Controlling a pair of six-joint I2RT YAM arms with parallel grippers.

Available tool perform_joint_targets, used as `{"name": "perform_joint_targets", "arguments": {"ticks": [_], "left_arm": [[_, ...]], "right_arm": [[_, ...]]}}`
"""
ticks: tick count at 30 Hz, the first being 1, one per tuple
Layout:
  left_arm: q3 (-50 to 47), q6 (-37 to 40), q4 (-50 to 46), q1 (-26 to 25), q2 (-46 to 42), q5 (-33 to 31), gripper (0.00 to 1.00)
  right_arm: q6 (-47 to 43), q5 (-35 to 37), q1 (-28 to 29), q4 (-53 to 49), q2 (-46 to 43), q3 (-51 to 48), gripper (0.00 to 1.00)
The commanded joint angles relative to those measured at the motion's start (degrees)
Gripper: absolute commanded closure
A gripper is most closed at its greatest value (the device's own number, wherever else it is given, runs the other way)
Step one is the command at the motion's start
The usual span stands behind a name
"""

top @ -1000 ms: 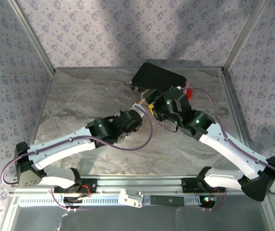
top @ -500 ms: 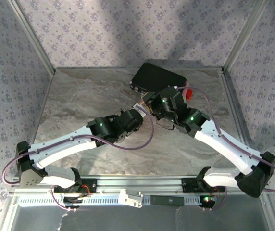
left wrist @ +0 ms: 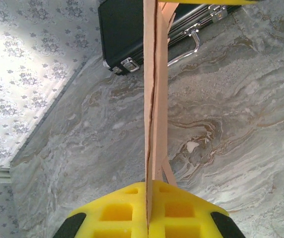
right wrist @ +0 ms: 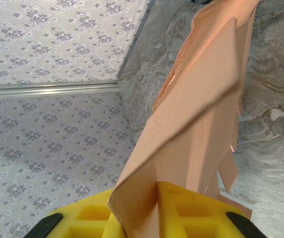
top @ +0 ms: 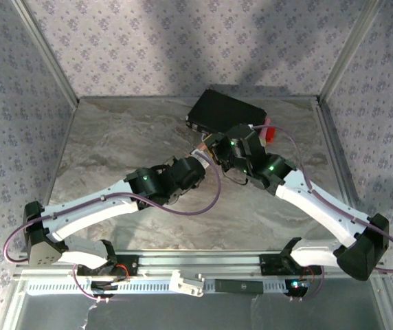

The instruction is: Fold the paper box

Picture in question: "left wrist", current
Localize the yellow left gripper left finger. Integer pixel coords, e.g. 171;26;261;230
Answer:
54;180;148;238

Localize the brown cardboard paper box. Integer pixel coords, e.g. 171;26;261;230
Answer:
142;0;180;228

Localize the black case with metal latches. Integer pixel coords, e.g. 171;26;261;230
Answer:
97;0;242;76

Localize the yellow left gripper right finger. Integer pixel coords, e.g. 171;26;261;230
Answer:
147;179;246;238

